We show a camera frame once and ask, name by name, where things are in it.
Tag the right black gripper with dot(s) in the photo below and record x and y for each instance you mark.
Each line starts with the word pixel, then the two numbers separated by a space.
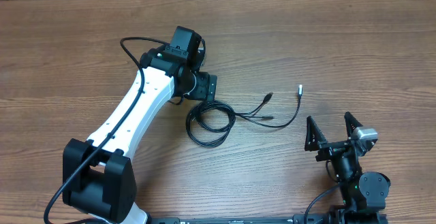
pixel 315 140

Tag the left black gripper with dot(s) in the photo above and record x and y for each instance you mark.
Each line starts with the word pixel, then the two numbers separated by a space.
pixel 206 86

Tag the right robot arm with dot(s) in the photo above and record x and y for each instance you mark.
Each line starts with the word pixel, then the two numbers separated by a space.
pixel 364 193

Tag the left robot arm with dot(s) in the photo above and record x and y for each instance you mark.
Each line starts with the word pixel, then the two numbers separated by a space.
pixel 98 176

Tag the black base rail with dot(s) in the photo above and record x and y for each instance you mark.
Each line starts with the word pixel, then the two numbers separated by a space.
pixel 295 219

